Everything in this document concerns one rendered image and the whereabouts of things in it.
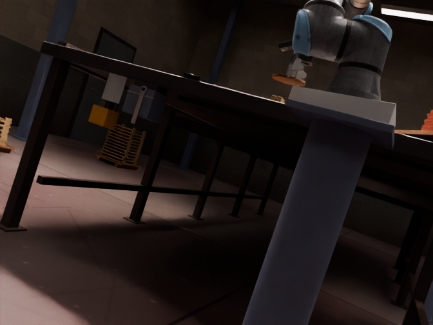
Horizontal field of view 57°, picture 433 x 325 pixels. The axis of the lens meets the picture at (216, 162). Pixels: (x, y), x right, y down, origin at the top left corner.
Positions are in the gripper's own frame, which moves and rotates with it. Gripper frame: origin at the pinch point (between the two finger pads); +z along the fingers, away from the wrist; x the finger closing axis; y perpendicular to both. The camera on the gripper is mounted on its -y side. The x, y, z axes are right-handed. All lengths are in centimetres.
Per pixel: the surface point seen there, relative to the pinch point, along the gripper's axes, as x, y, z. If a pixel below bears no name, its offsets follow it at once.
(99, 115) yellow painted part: -22, -67, 42
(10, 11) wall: 250, -492, -41
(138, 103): -23, -50, 32
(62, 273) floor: -28, -53, 108
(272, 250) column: -53, 27, 58
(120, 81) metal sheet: -19, -65, 25
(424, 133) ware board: 24, 57, 1
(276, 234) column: -53, 27, 54
